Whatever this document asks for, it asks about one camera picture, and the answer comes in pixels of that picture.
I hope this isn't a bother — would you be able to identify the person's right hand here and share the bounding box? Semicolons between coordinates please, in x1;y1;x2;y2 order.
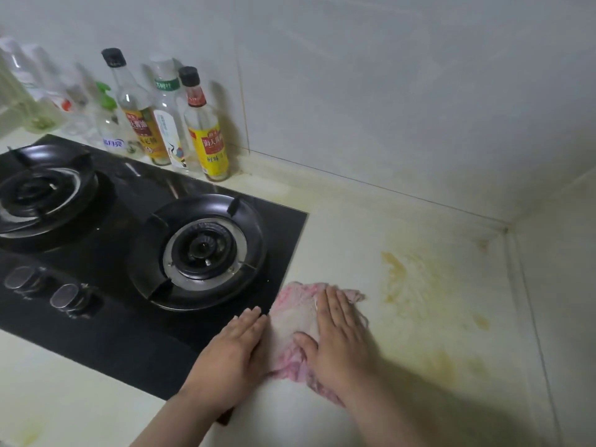
293;286;381;401

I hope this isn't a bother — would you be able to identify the person's left hand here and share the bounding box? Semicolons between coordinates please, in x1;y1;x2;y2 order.
179;305;270;417

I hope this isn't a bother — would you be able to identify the pink dish cloth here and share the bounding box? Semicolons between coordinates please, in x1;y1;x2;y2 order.
268;281;369;408

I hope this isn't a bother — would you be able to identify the black glass gas stove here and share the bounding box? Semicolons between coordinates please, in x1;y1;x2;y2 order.
0;133;309;427

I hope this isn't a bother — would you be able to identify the black round stove burner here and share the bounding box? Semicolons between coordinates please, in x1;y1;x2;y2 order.
128;194;268;312
0;143;99;240

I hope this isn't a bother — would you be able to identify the white cap green band bottle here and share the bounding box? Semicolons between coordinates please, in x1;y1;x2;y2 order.
148;55;192;173

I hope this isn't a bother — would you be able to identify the black cap yellow label bottle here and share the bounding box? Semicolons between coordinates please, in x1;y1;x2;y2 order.
101;47;172;167

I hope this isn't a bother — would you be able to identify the green pump clear bottle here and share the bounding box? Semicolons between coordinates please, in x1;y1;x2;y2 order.
93;81;143;159

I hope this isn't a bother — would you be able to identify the clear bottle red label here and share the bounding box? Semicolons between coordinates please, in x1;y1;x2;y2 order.
27;41;94;138

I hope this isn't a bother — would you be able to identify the clear bottle yellowish oil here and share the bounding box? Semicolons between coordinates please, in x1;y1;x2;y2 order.
0;55;64;135

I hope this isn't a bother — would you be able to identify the clear bottle white label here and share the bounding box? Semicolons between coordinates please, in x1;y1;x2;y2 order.
0;34;47;103

